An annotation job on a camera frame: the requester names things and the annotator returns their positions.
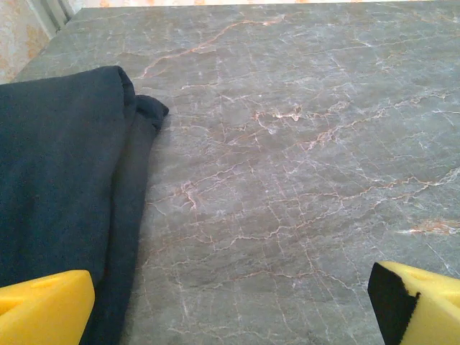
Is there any aluminium frame post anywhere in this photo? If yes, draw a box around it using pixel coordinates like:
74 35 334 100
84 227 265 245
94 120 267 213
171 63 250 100
30 0 86 37

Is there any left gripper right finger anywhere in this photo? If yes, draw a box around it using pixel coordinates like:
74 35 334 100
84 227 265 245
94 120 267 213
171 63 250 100
367 260 460 345

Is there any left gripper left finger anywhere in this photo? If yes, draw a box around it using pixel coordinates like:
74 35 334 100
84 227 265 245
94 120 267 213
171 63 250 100
0 270 96 345

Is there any navy blue t-shirt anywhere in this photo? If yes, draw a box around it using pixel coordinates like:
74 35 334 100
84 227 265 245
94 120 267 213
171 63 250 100
0 65 170 345

